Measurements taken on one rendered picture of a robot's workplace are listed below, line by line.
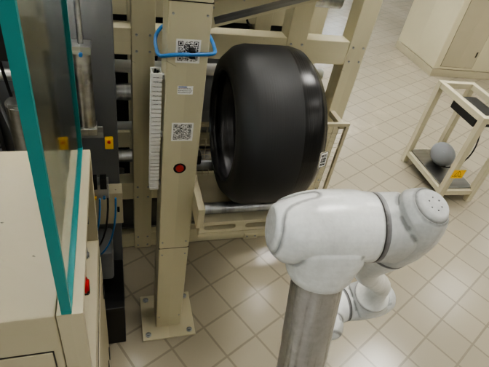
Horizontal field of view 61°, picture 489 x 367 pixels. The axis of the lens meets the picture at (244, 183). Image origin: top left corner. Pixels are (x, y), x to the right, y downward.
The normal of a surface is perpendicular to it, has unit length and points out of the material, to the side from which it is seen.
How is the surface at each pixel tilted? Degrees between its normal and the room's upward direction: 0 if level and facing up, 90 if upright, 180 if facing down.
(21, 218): 0
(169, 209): 90
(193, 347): 0
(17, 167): 0
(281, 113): 51
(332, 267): 79
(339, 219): 33
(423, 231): 83
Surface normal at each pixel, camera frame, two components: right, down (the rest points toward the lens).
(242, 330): 0.15, -0.77
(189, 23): 0.25, 0.64
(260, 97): 0.01, -0.17
